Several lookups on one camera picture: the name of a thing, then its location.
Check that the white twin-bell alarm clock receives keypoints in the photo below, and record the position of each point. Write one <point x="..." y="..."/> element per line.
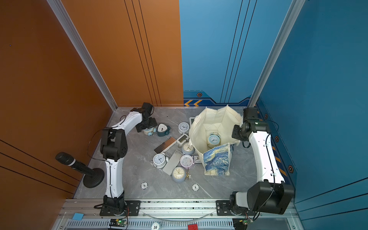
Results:
<point x="160" y="160"/>

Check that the white round alarm clock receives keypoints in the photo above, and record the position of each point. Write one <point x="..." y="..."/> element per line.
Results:
<point x="183" y="127"/>

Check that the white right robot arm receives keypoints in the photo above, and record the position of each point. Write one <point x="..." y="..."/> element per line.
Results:
<point x="270" y="194"/>

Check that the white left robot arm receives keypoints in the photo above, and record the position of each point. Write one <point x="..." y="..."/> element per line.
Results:
<point x="113" y="147"/>

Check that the blue sticky pad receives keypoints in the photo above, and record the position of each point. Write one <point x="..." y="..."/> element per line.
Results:
<point x="78" y="216"/>

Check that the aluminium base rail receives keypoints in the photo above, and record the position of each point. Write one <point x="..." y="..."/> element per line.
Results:
<point x="174" y="214"/>

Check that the left white round marker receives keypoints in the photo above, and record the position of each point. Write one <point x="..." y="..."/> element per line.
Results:
<point x="144" y="185"/>

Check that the small black square clock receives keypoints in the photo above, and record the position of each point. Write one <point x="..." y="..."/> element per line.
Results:
<point x="197" y="159"/>

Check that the cream blue-rim alarm clock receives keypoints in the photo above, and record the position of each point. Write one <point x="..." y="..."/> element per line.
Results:
<point x="213" y="140"/>

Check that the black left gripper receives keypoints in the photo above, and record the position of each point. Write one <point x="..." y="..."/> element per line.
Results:
<point x="154" y="123"/>

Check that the large white digital clock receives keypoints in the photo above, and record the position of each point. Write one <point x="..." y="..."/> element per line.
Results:
<point x="191" y="121"/>

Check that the white number ten tag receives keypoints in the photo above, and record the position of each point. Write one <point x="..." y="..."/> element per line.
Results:
<point x="156" y="226"/>

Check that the grey rectangular flat clock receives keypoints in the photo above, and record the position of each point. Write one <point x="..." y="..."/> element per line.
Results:
<point x="172" y="163"/>

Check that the red block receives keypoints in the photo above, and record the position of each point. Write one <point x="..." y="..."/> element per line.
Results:
<point x="192" y="227"/>

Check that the right white round marker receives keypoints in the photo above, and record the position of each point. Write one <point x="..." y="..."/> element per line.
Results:
<point x="195" y="187"/>

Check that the pink round alarm clock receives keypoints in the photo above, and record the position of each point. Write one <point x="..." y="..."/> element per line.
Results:
<point x="187" y="162"/>

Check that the black microphone on stand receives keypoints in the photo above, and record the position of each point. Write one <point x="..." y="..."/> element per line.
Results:
<point x="92" y="177"/>

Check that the light blue round clock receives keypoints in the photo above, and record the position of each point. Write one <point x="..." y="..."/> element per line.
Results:
<point x="150" y="131"/>

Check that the blue beige-face alarm clock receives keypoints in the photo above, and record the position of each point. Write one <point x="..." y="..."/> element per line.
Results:
<point x="178" y="174"/>

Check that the brown rectangular mirror clock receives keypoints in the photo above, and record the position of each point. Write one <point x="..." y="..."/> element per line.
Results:
<point x="165" y="145"/>

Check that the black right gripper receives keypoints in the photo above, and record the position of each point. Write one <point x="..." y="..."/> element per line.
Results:
<point x="235" y="132"/>

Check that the tilted white digital clock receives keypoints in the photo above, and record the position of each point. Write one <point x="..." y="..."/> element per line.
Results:
<point x="182" y="139"/>

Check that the cream canvas bag blue print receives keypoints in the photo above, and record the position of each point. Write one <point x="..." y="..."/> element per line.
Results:
<point x="216" y="161"/>

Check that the dark teal triangular clock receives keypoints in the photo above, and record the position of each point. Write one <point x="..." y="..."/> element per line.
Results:
<point x="163" y="130"/>

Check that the white round marker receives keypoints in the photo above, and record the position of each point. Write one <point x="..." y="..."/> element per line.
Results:
<point x="144" y="185"/>
<point x="195" y="187"/>

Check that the green circuit board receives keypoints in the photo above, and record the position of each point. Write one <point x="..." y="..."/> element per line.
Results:
<point x="118" y="224"/>

